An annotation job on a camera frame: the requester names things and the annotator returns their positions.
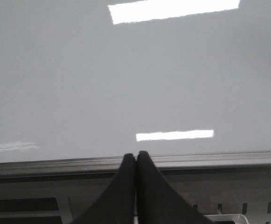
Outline grey fabric pocket organizer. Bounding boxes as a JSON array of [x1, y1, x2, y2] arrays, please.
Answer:
[[0, 198, 62, 224]]

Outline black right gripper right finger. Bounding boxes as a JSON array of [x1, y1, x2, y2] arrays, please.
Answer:
[[137, 151, 213, 224]]

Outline white plastic tray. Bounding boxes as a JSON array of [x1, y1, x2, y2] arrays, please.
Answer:
[[205, 214, 249, 224]]

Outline white whiteboard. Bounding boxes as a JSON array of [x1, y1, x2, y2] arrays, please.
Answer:
[[0, 0, 271, 178]]

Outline grey pegboard panel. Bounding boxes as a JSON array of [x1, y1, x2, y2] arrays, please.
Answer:
[[53, 167, 271, 224]]

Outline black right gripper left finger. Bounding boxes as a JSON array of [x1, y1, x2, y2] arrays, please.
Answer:
[[72, 154, 136, 224]]

